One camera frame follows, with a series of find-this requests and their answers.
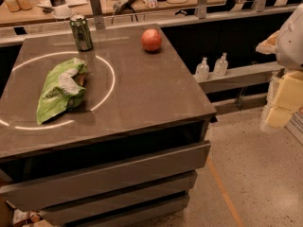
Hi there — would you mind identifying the green chip bag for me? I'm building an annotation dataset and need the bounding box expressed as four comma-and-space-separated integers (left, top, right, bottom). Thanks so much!
36, 58, 87, 125

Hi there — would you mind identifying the grey metal post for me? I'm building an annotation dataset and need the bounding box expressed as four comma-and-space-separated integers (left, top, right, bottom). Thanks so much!
90, 0, 105, 30

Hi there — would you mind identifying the white cup on saucer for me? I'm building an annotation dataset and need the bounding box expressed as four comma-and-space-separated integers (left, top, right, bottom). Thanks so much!
51, 6, 73, 19

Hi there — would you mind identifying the green soda can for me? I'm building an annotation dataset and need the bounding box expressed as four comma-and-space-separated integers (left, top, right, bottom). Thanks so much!
70, 14, 93, 52

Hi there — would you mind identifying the red apple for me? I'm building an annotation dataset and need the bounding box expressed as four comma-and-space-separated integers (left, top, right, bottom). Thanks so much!
141, 28, 162, 52

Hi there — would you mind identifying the grey drawer cabinet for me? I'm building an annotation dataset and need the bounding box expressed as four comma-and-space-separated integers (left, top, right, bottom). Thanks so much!
0, 26, 215, 227

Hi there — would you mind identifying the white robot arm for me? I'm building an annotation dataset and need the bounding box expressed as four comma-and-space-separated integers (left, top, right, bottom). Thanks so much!
256, 5, 303, 70

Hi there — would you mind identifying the grey power strip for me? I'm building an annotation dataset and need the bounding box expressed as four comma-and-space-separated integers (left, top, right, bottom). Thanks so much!
113, 0, 134, 12

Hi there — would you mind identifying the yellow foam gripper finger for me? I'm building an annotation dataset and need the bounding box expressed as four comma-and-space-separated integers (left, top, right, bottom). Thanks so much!
256, 31, 279, 55

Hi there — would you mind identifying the clear sanitizer bottle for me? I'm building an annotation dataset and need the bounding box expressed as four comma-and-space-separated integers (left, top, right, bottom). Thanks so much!
195, 57, 209, 80
214, 52, 228, 76

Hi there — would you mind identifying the right clear sanitizer bottle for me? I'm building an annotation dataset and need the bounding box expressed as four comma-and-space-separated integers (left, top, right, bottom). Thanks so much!
214, 52, 228, 76

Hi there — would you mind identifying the wooden workbench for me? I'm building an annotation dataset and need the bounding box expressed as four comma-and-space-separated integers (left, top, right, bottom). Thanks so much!
0, 0, 200, 27

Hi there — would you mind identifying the white cardboard box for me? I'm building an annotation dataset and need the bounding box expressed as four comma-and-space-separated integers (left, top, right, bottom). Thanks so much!
286, 107, 303, 145

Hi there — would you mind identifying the left clear sanitizer bottle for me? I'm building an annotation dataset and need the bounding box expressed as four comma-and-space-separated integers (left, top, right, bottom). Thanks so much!
195, 57, 209, 80

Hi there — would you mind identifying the left orange liquid jar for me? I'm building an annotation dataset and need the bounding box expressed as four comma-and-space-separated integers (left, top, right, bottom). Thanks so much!
5, 0, 20, 12

